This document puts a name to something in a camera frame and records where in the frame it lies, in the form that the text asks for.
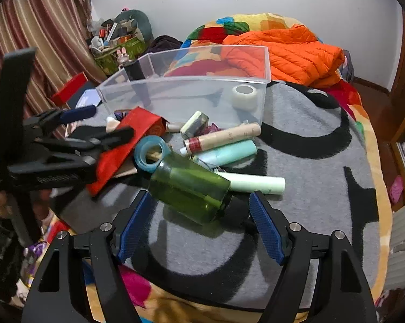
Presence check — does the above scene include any teal tape roll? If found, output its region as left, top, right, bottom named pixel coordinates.
left=134, top=135, right=172, bottom=174

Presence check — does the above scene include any red paper packet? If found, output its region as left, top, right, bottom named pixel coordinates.
left=87, top=107, right=167, bottom=197

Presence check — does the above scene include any green glass bottle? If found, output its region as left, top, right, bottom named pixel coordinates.
left=148, top=152, right=230, bottom=225

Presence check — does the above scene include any olive white small box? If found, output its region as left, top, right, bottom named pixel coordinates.
left=180, top=111, right=209, bottom=139

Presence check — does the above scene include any pale green cylinder tube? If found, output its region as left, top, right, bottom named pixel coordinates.
left=216, top=171, right=286, bottom=195

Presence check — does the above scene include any mint green tube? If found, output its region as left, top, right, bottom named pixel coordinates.
left=191, top=139, right=257, bottom=167

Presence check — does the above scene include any beige tube red band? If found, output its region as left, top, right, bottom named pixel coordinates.
left=179, top=122, right=261, bottom=156

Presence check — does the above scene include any red box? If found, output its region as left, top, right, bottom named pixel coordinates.
left=50, top=72, right=88, bottom=107

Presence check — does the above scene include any white plastic drawer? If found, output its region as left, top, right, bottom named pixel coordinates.
left=383, top=206, right=405, bottom=291

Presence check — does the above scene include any colourful patchwork quilt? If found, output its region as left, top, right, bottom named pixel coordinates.
left=84, top=12, right=394, bottom=323

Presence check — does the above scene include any bunny figurine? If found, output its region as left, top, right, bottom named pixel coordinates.
left=116, top=47, right=130, bottom=69

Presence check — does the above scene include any black cylinder speaker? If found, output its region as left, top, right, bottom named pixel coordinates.
left=124, top=60, right=151, bottom=107

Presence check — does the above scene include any striped red curtain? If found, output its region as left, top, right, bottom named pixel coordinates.
left=0, top=0, right=105, bottom=117

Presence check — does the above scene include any green cluttered basket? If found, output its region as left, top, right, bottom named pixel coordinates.
left=87, top=8, right=154, bottom=76

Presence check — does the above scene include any pink slipper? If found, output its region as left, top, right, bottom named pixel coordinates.
left=389, top=175, right=404, bottom=205

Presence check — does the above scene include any dark purple cloth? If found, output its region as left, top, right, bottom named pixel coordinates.
left=145, top=35, right=183, bottom=53

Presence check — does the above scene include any clear plastic storage bin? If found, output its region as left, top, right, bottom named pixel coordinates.
left=97, top=45, right=271, bottom=128

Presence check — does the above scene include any grey black blanket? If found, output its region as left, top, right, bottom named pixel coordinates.
left=126, top=82, right=380, bottom=311

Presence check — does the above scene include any white tape roll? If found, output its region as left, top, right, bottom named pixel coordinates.
left=231, top=84, right=258, bottom=112

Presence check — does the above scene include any orange puffer jacket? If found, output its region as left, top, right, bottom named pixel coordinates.
left=222, top=25, right=345, bottom=89

